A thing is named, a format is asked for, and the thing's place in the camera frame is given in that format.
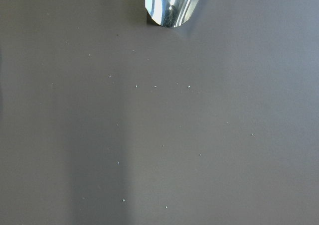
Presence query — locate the shiny metal scoop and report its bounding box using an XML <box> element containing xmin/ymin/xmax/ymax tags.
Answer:
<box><xmin>145</xmin><ymin>0</ymin><xmax>199</xmax><ymax>28</ymax></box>

